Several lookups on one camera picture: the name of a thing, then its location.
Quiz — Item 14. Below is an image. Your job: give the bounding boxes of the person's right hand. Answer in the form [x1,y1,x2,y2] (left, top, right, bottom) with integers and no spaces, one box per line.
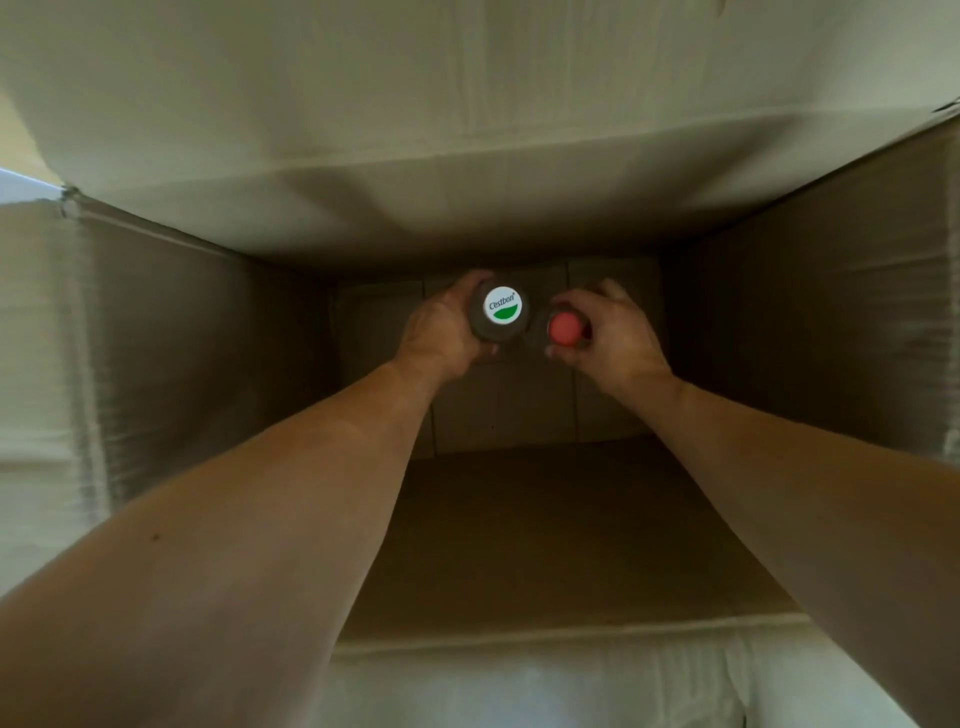
[545,278,676,403]

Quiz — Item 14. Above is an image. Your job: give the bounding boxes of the person's left hand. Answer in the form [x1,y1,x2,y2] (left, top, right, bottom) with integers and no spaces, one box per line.
[393,269,498,385]

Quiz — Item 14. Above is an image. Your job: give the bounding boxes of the red cap water bottle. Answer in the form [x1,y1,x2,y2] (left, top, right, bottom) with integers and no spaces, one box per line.
[524,311,594,354]

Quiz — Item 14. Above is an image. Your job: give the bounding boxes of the green label water bottle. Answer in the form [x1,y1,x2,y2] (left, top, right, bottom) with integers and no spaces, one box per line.
[468,278,534,354]

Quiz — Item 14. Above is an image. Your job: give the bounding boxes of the brown cardboard box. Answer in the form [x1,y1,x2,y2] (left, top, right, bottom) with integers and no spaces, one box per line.
[0,0,960,728]

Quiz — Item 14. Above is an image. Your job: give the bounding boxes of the person's right forearm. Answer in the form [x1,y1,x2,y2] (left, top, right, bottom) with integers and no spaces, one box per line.
[626,374,960,728]

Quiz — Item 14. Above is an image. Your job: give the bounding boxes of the person's left forearm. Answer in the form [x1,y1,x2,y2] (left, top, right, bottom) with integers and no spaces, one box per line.
[0,359,451,728]

